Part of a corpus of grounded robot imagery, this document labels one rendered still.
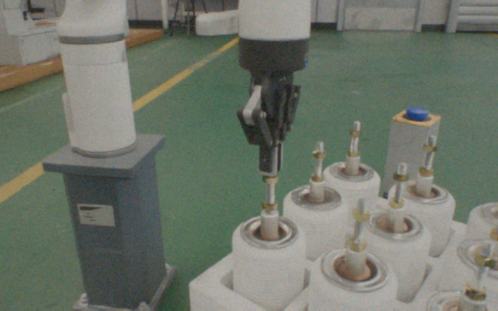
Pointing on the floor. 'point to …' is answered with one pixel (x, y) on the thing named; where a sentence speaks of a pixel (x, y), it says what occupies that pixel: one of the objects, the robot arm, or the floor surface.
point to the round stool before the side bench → (187, 17)
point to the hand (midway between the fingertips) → (271, 157)
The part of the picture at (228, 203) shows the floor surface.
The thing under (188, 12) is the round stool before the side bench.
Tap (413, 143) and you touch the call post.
